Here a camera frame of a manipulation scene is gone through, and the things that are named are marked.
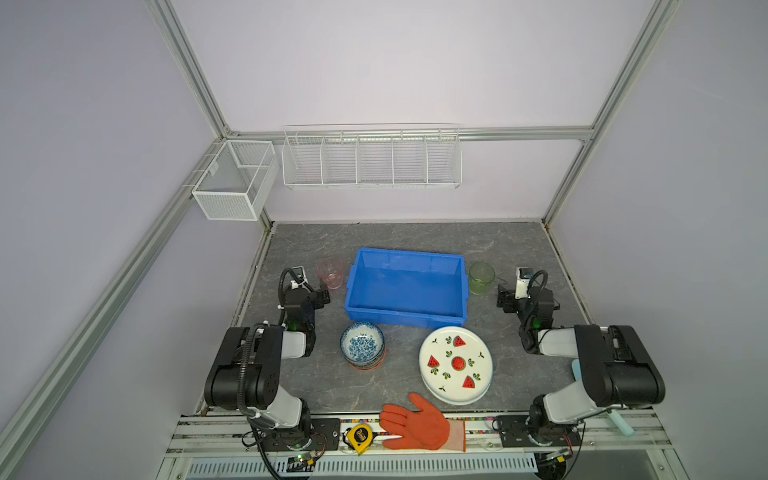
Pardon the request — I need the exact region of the white watermelon pattern plate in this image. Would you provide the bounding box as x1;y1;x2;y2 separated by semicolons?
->
418;327;494;386

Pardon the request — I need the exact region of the cream floral plate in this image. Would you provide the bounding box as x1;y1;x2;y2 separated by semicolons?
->
421;372;490;406

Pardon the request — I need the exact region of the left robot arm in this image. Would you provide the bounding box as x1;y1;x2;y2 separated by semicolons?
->
203;286;330;446

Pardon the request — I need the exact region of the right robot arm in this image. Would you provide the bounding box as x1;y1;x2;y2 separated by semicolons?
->
496;287;666;446

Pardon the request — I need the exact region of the blue plastic bin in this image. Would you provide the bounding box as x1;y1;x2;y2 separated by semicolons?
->
344;248;469;329

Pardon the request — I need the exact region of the pink transparent cup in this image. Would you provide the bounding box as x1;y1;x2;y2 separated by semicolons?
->
316;258;345;290

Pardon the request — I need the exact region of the light blue spatula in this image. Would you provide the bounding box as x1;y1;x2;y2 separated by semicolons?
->
571;359;635;437

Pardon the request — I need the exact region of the green transparent cup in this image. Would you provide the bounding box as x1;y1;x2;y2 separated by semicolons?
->
468;262;496;295

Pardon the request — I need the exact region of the blue patterned bowl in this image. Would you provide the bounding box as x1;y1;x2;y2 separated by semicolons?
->
340;322;385;368

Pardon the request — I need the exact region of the white mesh basket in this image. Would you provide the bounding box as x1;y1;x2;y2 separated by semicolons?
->
192;140;279;221

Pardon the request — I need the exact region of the yellow tape measure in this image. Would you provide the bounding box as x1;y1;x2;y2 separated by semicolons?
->
343;423;376;455

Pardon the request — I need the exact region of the red rubber glove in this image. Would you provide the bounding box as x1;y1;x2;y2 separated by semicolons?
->
379;393;466;452

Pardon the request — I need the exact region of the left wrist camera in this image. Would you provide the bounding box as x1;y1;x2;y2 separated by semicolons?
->
289;266;307;289

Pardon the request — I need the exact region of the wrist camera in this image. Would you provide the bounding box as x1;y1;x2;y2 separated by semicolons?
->
289;266;307;289
515;267;535;299

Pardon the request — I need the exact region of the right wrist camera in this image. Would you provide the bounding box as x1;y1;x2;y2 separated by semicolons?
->
515;267;535;299

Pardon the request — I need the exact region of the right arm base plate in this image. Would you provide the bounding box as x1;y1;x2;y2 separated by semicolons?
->
492;414;582;448

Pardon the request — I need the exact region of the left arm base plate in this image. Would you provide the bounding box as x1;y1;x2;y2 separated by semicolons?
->
255;417;341;452

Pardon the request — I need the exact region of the white wire wall rack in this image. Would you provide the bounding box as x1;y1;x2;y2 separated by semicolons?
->
282;124;463;189

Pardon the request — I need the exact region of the aluminium frame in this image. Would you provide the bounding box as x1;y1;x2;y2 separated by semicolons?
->
1;1;680;479

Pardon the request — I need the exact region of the white vented rail cover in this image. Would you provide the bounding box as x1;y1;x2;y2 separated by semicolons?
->
186;452;538;479

